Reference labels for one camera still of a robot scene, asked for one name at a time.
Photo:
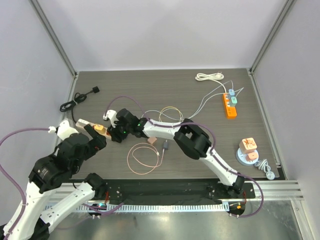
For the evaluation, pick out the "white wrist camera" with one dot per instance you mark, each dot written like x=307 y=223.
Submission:
x=64 y=130
x=111 y=115

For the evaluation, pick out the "round light blue socket base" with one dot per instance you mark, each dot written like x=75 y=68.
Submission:
x=242 y=158

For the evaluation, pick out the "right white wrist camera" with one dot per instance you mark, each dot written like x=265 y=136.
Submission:
x=111 y=115

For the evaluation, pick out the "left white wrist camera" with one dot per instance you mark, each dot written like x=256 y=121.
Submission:
x=64 y=130

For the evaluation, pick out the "teal charger plug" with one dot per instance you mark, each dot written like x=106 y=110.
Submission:
x=234 y=100

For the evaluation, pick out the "slotted cable duct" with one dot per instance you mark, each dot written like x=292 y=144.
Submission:
x=224 y=207

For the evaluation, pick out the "black mounting base plate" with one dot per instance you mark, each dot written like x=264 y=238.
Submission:
x=174 y=192

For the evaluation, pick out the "peach cube charger with print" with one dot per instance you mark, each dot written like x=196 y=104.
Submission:
x=247 y=145

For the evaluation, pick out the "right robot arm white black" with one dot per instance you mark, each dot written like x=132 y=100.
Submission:
x=190 y=137

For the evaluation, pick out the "grey small adapter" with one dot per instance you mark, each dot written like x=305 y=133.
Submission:
x=165 y=145

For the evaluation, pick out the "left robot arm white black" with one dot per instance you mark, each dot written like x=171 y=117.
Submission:
x=31 y=221

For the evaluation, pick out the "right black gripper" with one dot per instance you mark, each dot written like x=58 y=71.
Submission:
x=118 y=131

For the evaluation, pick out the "small pink charger plug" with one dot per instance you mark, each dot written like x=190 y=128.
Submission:
x=252 y=156

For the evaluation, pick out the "orange power strip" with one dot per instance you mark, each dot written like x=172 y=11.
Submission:
x=229 y=107

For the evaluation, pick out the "light blue charger plug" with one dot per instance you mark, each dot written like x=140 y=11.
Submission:
x=231 y=93

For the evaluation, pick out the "yellow charger plug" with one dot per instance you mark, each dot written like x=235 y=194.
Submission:
x=99 y=128

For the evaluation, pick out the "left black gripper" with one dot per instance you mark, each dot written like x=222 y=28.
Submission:
x=98 y=142

